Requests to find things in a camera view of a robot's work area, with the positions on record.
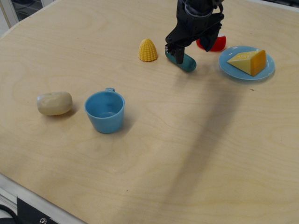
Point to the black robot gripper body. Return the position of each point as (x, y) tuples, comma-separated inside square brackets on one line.
[(192, 22)]

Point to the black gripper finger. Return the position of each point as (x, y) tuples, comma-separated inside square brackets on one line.
[(208, 39), (179, 53)]

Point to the green toy cucumber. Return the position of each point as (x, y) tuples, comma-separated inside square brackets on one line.
[(188, 64)]

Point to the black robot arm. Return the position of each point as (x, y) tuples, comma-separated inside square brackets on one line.
[(199, 3)]

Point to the light blue plastic cup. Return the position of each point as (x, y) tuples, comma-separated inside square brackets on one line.
[(105, 110)]

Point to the light blue plate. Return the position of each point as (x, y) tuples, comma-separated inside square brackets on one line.
[(237, 73)]

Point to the yellow toy corn piece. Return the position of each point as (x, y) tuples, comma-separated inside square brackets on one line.
[(147, 51)]

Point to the yellow toy cheese wedge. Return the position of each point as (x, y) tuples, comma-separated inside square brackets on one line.
[(250, 62)]

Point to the beige toy potato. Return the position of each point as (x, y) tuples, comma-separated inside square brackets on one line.
[(55, 103)]

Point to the aluminium table frame rail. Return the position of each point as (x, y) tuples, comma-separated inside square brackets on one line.
[(10, 191)]

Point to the black corner bracket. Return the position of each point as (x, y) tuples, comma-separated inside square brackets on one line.
[(27, 214)]

